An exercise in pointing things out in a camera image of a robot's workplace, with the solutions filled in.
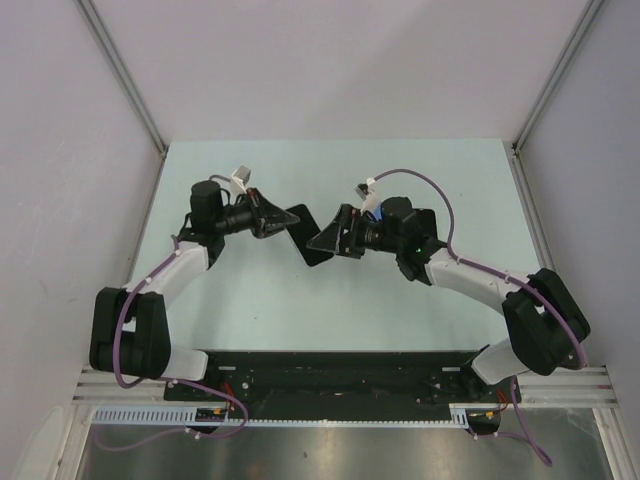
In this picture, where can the left aluminium frame post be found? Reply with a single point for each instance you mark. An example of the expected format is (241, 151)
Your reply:
(116, 63)

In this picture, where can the white slotted cable duct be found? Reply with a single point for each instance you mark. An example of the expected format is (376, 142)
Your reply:
(193, 416)

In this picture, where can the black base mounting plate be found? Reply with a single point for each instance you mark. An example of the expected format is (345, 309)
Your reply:
(347, 383)

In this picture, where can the aluminium frame post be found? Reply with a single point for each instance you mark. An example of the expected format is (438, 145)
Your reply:
(116, 63)
(585, 23)

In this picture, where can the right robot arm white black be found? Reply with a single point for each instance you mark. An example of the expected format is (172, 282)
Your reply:
(544, 323)

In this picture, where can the right aluminium frame post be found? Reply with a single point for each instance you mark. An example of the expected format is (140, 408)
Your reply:
(585, 23)

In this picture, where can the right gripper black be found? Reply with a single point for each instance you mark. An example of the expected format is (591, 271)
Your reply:
(333, 238)

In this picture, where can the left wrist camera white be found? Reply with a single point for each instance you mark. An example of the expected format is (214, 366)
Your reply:
(239, 180)

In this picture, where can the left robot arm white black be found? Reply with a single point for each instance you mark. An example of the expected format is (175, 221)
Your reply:
(130, 333)

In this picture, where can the aluminium rail front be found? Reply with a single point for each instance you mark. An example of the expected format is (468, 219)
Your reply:
(96, 387)

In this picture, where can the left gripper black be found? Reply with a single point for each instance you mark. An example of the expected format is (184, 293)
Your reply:
(264, 211)

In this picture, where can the black phone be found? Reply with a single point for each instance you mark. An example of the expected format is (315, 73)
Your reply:
(302, 232)

